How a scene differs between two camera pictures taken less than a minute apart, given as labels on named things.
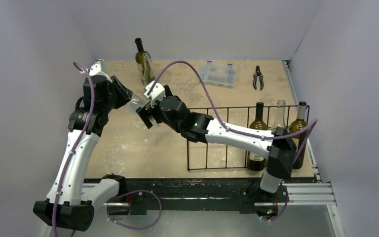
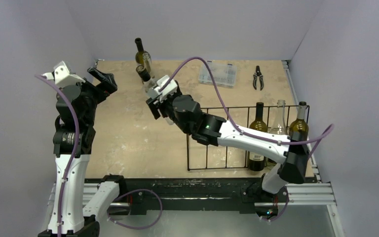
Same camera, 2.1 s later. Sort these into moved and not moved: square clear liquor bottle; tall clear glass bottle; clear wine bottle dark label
Moved: square clear liquor bottle
Not moved: clear wine bottle dark label; tall clear glass bottle
